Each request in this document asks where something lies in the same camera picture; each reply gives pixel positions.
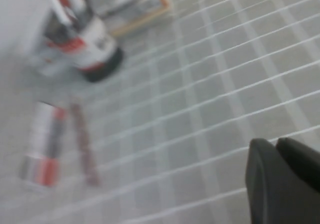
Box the white pen with clip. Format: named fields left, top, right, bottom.
left=43, top=0, right=72, bottom=27

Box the grey white checked tablecloth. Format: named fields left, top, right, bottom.
left=0, top=0, right=320, bottom=224

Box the black mesh pen holder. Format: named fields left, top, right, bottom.
left=34, top=0, right=125, bottom=82

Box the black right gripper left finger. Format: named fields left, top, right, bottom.
left=245, top=138, right=320, bottom=224

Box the red brown patterned pencil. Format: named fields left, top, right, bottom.
left=69, top=96, right=101, bottom=187

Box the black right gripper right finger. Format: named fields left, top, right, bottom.
left=275, top=137, right=320, bottom=182

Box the orange edged book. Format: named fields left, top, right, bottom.
left=107, top=0, right=174, bottom=37

